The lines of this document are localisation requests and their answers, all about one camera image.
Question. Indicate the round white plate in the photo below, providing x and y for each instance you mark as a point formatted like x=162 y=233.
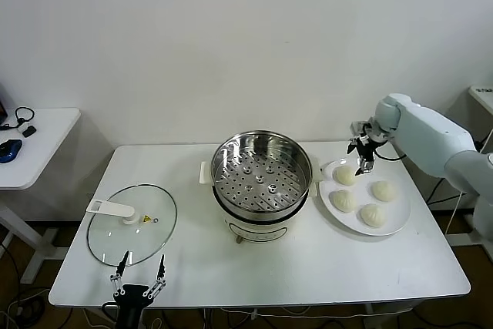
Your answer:
x=364 y=194

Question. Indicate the small black device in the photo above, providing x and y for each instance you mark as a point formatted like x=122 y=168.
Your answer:
x=29 y=131

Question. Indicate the glass pot lid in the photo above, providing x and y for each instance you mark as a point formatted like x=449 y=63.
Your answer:
x=115 y=209

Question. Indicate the white electric cooker pot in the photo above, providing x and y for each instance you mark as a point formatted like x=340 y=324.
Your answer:
x=256 y=229

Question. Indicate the white steamed baozi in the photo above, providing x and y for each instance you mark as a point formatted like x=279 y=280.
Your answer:
x=383 y=191
x=344 y=175
x=372 y=215
x=344 y=201

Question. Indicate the white desk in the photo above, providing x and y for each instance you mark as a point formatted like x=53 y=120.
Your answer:
x=484 y=101

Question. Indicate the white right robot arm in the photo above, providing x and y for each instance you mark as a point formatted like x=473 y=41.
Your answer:
x=423 y=132

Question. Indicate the blue computer mouse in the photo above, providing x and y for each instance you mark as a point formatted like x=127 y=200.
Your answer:
x=9 y=150

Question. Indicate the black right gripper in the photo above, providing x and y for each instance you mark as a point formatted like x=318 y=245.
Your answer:
x=366 y=148

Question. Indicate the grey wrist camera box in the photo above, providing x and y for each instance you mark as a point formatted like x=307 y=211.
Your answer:
x=358 y=128

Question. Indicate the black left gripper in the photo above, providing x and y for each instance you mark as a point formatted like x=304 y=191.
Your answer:
x=129 y=300

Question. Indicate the white side table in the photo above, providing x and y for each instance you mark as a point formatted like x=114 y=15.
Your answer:
x=46 y=144

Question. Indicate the perforated steel steamer basket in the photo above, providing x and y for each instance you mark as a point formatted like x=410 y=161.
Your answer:
x=262 y=194

